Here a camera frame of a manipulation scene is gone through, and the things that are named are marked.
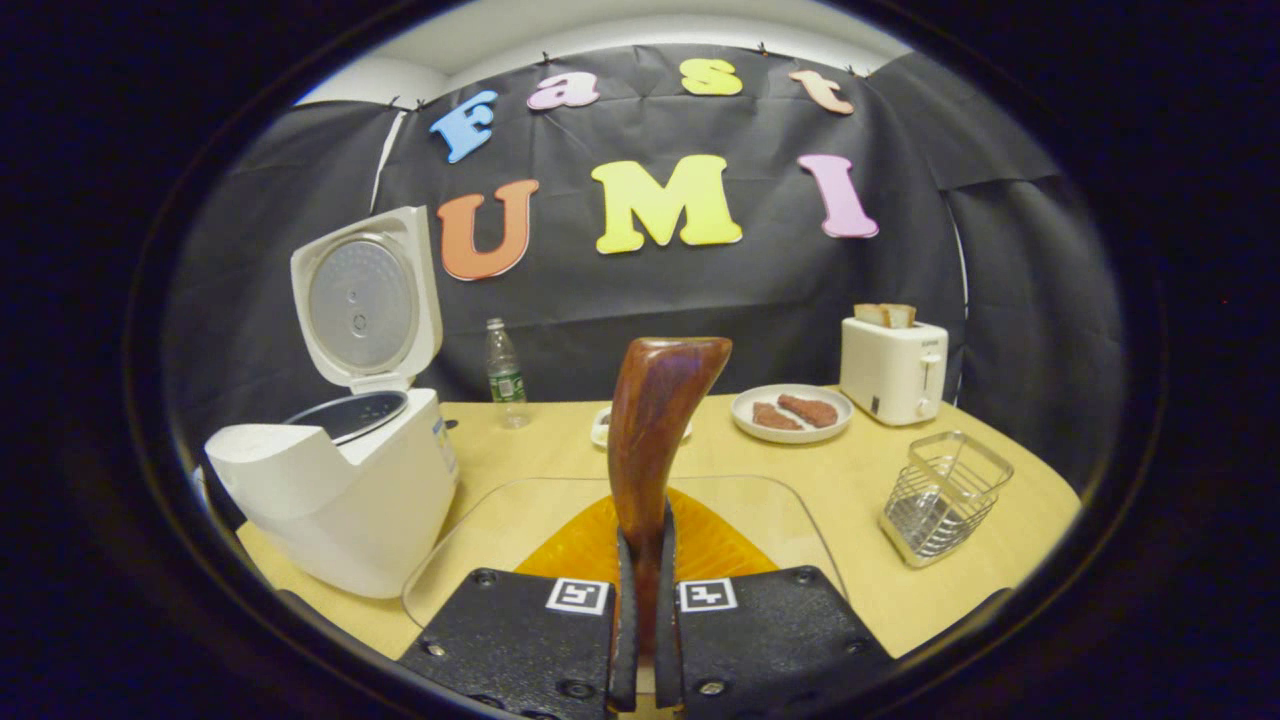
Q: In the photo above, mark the clear plastic water bottle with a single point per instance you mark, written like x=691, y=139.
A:
x=505, y=385

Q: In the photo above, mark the white round plate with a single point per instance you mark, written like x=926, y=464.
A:
x=742, y=412

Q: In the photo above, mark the toast slice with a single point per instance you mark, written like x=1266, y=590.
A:
x=868, y=315
x=902, y=316

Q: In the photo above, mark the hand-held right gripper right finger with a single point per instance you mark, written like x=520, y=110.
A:
x=668, y=640

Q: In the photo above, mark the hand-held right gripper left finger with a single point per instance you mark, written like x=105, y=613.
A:
x=624, y=640

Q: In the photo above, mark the clear rice container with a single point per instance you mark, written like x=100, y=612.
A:
x=470, y=560

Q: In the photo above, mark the white rice cooker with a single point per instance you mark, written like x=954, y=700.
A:
x=350, y=520

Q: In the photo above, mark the brown wooden spoon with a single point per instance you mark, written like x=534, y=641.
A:
x=650, y=430

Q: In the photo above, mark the white divided grain dish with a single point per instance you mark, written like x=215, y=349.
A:
x=600, y=428

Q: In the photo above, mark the brown meat piece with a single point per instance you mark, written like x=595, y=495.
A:
x=775, y=417
x=810, y=410

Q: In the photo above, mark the white toaster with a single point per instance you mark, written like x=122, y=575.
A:
x=885, y=370

